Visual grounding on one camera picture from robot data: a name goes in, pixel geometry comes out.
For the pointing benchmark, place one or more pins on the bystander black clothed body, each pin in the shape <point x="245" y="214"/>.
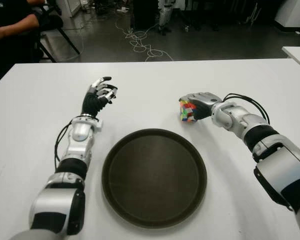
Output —
<point x="10" y="55"/>

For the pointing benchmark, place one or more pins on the white box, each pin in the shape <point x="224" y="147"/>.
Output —
<point x="67" y="7"/>

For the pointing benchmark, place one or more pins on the white cabinet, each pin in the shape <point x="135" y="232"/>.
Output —
<point x="295" y="12"/>

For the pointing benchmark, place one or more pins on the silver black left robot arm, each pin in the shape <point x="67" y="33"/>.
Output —
<point x="60" y="190"/>

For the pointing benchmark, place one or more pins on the tall black cabinet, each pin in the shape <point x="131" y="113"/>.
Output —
<point x="145" y="13"/>

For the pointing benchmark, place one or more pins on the round dark brown plate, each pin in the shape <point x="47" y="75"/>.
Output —
<point x="153" y="177"/>

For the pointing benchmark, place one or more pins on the white standing robot legs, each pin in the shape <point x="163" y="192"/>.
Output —
<point x="165" y="15"/>

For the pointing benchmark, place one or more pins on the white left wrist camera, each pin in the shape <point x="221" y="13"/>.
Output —
<point x="99" y="125"/>

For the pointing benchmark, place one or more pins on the white side table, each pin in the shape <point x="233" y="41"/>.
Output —
<point x="298" y="55"/>

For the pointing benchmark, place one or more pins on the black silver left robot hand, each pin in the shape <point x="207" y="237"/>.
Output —
<point x="91" y="103"/>

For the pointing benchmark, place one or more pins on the multicoloured Rubik's cube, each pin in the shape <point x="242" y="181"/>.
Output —
<point x="187" y="112"/>

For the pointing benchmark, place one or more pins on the white power strip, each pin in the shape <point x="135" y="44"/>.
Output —
<point x="123" y="10"/>

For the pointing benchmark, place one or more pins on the bystander bare forearm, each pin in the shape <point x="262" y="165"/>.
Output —
<point x="12" y="28"/>

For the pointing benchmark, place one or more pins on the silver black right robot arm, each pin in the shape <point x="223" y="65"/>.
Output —
<point x="277" y="155"/>

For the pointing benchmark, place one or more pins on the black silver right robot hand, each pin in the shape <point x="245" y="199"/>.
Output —
<point x="206" y="102"/>

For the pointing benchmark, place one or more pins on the grey metal folding stand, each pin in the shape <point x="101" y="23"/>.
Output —
<point x="252" y="15"/>

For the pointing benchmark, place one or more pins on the black office chair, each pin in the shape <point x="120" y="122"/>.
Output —
<point x="52" y="21"/>

